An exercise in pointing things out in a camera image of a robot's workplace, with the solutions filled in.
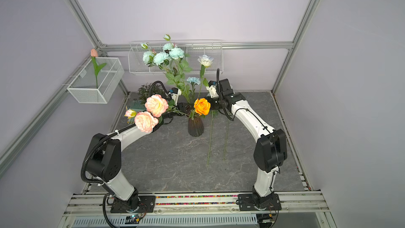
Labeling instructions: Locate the pink tulip bud stem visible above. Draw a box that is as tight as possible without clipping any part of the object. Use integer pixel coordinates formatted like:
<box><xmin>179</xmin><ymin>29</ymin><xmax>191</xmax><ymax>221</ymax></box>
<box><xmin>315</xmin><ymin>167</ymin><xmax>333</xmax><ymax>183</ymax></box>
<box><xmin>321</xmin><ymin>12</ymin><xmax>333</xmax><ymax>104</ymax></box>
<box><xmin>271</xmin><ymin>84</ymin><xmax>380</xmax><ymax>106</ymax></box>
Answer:
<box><xmin>90</xmin><ymin>49</ymin><xmax>107</xmax><ymax>89</ymax></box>

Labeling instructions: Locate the orange rose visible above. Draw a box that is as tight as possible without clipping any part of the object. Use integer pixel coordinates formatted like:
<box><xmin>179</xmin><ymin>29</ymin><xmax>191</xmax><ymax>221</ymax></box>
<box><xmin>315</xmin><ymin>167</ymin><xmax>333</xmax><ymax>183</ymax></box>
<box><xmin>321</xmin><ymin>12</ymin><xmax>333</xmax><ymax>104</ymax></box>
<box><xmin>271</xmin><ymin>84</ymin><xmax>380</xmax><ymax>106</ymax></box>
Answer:
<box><xmin>194</xmin><ymin>98</ymin><xmax>211</xmax><ymax>116</ymax></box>

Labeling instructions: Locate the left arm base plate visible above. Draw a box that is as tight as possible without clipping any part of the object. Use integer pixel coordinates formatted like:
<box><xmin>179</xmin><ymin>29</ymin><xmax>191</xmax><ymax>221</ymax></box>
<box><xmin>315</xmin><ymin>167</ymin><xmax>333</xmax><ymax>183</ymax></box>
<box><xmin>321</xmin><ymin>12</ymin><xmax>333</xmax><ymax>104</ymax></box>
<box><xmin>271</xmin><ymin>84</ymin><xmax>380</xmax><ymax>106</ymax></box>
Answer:
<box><xmin>110</xmin><ymin>195</ymin><xmax>156</xmax><ymax>213</ymax></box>

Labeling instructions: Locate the blue green hand fan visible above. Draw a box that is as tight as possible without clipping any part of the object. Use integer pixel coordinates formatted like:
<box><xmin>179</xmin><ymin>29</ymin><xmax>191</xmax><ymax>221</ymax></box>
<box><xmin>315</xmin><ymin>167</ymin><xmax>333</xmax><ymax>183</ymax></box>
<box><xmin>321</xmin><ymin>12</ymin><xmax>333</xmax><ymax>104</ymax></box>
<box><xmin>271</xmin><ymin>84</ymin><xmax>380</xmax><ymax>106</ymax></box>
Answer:
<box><xmin>124</xmin><ymin>100</ymin><xmax>146</xmax><ymax>124</ymax></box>

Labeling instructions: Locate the aluminium front rail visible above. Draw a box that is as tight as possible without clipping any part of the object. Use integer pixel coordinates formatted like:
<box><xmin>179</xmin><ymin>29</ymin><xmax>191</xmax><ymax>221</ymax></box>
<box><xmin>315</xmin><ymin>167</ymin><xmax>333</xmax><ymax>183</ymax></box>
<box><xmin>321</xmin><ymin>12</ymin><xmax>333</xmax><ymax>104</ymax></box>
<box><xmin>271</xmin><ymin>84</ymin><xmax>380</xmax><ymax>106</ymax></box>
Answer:
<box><xmin>63</xmin><ymin>191</ymin><xmax>330</xmax><ymax>217</ymax></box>

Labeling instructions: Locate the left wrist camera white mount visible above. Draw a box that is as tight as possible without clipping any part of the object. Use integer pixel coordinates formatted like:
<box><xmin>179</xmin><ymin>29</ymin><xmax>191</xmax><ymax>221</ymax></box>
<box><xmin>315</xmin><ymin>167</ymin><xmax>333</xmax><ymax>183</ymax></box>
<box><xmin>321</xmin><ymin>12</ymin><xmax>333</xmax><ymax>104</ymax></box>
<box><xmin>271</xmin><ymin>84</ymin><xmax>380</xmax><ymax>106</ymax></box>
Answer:
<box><xmin>169</xmin><ymin>88</ymin><xmax>182</xmax><ymax>106</ymax></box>

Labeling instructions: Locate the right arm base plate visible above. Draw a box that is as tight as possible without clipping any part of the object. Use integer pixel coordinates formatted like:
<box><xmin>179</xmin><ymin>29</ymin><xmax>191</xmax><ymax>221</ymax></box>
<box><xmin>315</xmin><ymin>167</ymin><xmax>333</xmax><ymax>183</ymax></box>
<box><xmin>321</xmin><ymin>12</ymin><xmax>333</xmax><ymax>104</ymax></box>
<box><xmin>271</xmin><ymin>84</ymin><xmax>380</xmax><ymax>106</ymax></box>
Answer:
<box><xmin>236</xmin><ymin>193</ymin><xmax>282</xmax><ymax>211</ymax></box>

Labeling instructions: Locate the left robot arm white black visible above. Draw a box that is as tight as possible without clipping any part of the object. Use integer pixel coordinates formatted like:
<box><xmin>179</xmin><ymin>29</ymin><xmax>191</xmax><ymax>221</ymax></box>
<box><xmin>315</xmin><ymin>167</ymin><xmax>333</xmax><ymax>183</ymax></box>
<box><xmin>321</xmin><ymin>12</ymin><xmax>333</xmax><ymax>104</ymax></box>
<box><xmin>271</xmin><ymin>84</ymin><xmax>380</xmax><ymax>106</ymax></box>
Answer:
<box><xmin>81</xmin><ymin>100</ymin><xmax>191</xmax><ymax>213</ymax></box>

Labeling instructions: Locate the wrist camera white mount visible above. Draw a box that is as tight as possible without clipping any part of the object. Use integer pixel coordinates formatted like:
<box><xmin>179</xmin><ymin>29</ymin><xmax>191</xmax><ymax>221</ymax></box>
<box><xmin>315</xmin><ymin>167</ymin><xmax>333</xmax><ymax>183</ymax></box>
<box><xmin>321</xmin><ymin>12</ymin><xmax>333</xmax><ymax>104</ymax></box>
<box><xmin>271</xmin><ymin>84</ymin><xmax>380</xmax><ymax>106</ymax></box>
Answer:
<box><xmin>169</xmin><ymin>88</ymin><xmax>182</xmax><ymax>106</ymax></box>
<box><xmin>206</xmin><ymin>81</ymin><xmax>219</xmax><ymax>98</ymax></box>

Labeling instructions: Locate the white wire wall basket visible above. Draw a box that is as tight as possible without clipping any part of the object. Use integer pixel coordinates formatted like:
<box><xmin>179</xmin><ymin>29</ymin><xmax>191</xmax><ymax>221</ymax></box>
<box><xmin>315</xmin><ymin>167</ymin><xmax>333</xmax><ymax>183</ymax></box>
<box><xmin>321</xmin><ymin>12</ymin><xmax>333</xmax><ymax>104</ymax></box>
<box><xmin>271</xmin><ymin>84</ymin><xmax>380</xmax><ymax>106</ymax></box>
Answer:
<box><xmin>128</xmin><ymin>39</ymin><xmax>224</xmax><ymax>75</ymax></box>

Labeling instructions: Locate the small blue carnation stem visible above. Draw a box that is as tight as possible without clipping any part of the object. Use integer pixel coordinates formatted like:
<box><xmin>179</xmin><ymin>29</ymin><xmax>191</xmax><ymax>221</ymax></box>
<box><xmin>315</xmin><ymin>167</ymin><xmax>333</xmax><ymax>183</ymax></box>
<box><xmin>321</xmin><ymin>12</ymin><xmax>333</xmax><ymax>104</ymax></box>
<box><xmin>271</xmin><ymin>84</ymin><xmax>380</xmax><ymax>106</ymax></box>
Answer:
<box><xmin>187</xmin><ymin>77</ymin><xmax>201</xmax><ymax>101</ymax></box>

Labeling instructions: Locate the white vent grille strip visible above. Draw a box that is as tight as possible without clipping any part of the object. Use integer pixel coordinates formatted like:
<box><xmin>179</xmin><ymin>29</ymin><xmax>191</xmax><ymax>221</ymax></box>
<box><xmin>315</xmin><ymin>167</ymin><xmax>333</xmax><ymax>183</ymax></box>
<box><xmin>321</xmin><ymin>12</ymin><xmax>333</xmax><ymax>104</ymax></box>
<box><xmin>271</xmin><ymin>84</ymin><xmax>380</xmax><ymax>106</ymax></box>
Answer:
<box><xmin>71</xmin><ymin>214</ymin><xmax>258</xmax><ymax>228</ymax></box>

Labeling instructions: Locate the pink rose branch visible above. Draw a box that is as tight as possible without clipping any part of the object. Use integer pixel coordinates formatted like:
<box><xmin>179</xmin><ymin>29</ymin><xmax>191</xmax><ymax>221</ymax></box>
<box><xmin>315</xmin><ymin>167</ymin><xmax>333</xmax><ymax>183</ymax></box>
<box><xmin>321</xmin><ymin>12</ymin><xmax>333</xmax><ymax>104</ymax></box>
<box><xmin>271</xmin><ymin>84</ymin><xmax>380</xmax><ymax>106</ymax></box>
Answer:
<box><xmin>133</xmin><ymin>95</ymin><xmax>186</xmax><ymax>133</ymax></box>

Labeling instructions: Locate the teal rose branch remaining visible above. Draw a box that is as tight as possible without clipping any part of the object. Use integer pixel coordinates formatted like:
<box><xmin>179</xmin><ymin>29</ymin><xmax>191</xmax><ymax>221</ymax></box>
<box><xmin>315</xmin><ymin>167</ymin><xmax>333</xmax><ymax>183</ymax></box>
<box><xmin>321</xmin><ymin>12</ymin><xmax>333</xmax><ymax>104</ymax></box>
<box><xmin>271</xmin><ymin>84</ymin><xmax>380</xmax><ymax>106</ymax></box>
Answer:
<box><xmin>140</xmin><ymin>34</ymin><xmax>191</xmax><ymax>102</ymax></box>

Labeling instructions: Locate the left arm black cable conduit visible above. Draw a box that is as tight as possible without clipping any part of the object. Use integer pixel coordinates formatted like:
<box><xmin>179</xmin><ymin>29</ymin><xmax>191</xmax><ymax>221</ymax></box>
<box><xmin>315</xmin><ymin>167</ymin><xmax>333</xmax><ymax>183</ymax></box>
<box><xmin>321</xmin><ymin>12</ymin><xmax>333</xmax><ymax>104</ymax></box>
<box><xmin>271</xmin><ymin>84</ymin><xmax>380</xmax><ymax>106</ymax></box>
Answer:
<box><xmin>80</xmin><ymin>123</ymin><xmax>137</xmax><ymax>184</ymax></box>

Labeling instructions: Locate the white rose stem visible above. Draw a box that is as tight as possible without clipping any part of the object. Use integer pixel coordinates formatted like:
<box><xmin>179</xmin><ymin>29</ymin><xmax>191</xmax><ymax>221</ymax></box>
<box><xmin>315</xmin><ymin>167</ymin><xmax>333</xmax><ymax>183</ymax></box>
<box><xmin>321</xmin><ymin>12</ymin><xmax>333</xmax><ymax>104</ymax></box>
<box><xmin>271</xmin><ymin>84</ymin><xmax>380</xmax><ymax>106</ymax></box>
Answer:
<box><xmin>198</xmin><ymin>54</ymin><xmax>214</xmax><ymax>98</ymax></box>

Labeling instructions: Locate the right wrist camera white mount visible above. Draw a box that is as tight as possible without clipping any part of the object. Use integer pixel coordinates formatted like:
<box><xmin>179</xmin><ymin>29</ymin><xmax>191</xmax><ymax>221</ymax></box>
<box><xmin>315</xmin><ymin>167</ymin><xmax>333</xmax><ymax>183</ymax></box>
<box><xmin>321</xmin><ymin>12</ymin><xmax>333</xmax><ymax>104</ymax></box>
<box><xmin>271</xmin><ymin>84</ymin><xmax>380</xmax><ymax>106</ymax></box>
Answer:
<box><xmin>206</xmin><ymin>81</ymin><xmax>219</xmax><ymax>98</ymax></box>

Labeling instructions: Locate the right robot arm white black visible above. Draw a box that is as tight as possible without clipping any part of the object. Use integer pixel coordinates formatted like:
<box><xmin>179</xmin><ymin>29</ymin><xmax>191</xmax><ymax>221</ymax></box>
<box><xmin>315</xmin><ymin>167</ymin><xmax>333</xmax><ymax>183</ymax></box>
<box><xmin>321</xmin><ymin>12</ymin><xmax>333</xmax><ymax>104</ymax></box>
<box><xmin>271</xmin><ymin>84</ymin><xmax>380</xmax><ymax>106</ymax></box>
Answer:
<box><xmin>207</xmin><ymin>79</ymin><xmax>288</xmax><ymax>212</ymax></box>

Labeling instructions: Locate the white mesh side basket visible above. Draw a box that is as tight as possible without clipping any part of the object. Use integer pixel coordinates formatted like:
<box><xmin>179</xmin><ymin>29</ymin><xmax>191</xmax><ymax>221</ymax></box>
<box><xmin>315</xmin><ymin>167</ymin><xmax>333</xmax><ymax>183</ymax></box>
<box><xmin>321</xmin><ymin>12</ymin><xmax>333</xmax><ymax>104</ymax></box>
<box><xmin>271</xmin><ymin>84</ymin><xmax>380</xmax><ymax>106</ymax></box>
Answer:
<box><xmin>66</xmin><ymin>57</ymin><xmax>124</xmax><ymax>104</ymax></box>

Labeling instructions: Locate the dark ribbed glass vase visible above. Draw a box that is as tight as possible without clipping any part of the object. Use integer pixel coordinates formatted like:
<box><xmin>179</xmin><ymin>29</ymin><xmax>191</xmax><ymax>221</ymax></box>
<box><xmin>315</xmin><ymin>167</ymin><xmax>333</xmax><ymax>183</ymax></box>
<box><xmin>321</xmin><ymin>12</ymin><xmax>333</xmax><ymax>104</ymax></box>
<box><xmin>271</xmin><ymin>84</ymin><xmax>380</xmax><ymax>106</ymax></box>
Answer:
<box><xmin>188</xmin><ymin>117</ymin><xmax>204</xmax><ymax>137</ymax></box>

